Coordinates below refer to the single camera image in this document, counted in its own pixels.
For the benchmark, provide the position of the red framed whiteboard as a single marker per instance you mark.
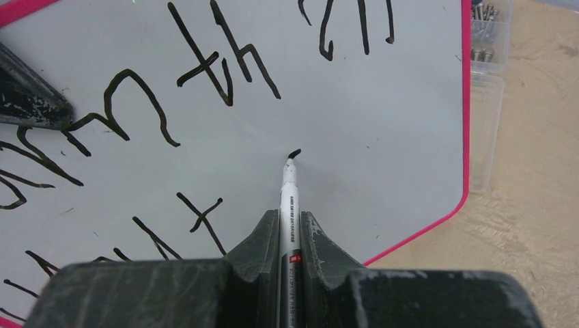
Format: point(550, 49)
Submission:
point(185, 113)

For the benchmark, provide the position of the clear plastic parts box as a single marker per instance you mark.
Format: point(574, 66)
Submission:
point(490, 37)

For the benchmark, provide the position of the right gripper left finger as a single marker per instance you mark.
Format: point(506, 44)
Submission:
point(237, 290)

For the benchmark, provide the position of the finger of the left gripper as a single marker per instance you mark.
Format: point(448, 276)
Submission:
point(28, 100)

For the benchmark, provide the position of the white whiteboard marker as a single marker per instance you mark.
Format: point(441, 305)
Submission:
point(289, 297)

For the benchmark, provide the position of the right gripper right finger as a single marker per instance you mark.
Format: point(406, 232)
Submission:
point(341, 292)

